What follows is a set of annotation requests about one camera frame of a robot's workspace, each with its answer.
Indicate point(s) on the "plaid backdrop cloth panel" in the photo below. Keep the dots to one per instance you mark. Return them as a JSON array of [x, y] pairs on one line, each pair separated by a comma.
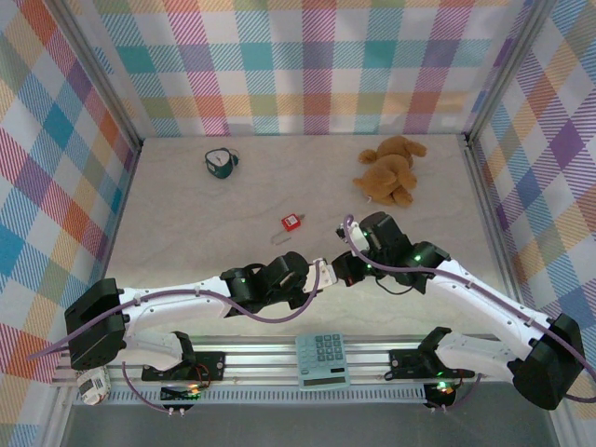
[[302, 70], [42, 163], [559, 163]]

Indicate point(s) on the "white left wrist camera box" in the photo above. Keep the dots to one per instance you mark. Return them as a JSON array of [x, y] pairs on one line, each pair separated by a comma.
[[326, 277]]

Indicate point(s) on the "white labelled roll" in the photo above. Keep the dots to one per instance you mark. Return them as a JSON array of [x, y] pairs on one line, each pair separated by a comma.
[[93, 386]]

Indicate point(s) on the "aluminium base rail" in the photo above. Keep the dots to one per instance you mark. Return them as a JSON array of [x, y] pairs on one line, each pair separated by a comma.
[[261, 358]]

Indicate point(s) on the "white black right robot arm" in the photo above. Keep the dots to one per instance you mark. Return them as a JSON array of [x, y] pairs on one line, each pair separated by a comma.
[[484, 298]]

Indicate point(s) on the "small circuit board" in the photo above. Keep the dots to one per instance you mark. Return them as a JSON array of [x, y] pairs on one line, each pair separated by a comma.
[[441, 387], [181, 393]]

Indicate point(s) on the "aluminium frame post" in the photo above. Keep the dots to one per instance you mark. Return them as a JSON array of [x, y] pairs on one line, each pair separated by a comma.
[[510, 70], [100, 74]]

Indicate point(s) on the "tan plush teddy bear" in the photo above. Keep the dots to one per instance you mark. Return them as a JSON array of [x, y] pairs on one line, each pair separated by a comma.
[[388, 174]]

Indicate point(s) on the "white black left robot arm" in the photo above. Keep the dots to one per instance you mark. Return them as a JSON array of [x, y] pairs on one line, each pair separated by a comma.
[[177, 302]]

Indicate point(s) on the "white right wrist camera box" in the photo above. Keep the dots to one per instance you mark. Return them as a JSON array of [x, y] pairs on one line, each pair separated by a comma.
[[357, 236]]

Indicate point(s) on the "red plastic padlock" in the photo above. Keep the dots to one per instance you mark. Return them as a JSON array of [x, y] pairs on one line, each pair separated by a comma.
[[291, 222]]

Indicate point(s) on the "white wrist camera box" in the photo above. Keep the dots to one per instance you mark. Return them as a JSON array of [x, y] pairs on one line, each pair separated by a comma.
[[326, 277], [357, 236]]

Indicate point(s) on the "light blue calculator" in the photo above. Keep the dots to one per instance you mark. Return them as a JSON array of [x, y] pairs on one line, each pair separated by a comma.
[[323, 361]]

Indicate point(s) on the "aluminium side rail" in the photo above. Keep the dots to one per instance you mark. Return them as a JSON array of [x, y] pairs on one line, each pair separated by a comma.
[[493, 223]]

